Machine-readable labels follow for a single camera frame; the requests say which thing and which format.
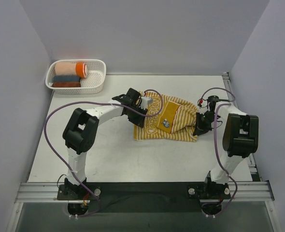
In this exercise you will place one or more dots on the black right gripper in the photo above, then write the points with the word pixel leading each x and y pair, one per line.
pixel 203 123

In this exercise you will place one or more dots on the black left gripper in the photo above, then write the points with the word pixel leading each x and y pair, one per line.
pixel 137 116

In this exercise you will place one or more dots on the yellow white striped towel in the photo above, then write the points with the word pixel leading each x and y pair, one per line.
pixel 171 118

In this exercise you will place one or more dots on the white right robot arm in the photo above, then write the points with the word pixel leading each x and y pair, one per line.
pixel 240 139

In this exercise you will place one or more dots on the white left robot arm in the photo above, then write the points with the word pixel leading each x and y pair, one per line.
pixel 81 130

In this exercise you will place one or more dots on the white perforated plastic basket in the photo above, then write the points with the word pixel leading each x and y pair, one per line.
pixel 92 84

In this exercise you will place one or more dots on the brown rolled towel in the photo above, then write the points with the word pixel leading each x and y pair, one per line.
pixel 66 84

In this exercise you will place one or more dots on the peach orange rolled towel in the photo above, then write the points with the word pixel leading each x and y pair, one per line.
pixel 67 68

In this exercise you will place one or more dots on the blue grey rolled towel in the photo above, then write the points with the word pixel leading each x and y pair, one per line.
pixel 66 78

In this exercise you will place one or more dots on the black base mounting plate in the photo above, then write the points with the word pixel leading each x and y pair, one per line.
pixel 143 197

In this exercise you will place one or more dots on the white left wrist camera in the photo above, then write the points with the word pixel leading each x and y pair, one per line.
pixel 145 101

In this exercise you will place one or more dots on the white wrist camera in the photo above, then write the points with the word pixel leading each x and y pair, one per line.
pixel 145 101
pixel 200 103

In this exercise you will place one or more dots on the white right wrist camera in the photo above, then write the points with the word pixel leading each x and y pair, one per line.
pixel 200 103

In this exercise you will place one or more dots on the aluminium front rail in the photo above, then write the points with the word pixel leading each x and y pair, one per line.
pixel 41 192

